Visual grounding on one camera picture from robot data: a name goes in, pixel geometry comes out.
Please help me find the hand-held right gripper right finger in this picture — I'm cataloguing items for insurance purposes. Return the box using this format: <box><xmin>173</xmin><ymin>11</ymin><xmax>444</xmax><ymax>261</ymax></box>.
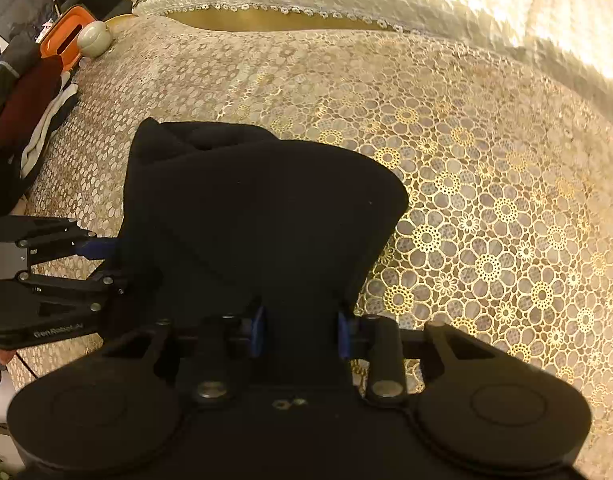
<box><xmin>338</xmin><ymin>309</ymin><xmax>507</xmax><ymax>405</ymax></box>

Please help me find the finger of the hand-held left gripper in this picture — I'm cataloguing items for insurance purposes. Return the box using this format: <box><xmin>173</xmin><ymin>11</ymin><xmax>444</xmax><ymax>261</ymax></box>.
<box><xmin>16</xmin><ymin>269</ymin><xmax>131</xmax><ymax>317</ymax></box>
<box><xmin>0</xmin><ymin>215</ymin><xmax>121</xmax><ymax>267</ymax></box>

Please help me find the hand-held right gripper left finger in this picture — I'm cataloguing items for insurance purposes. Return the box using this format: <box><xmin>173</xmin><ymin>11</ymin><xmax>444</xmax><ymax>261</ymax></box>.
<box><xmin>101</xmin><ymin>305</ymin><xmax>266</xmax><ymax>403</ymax></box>

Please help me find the black sweater with pink print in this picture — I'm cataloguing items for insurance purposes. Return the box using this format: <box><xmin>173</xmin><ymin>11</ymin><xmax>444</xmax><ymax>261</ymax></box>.
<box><xmin>120</xmin><ymin>117</ymin><xmax>411</xmax><ymax>396</ymax></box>

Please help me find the stack of folded clothes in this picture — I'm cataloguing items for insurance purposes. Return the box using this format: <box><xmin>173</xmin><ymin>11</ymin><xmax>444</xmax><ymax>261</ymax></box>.
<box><xmin>0</xmin><ymin>35</ymin><xmax>80</xmax><ymax>211</ymax></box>

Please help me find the orange plastic box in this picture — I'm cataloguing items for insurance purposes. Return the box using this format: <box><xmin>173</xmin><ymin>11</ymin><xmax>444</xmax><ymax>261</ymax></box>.
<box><xmin>40</xmin><ymin>5</ymin><xmax>93</xmax><ymax>70</ymax></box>

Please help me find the beige round ball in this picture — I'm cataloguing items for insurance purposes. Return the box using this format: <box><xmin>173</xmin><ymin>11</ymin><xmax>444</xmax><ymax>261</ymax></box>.
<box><xmin>78</xmin><ymin>20</ymin><xmax>113</xmax><ymax>59</ymax></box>

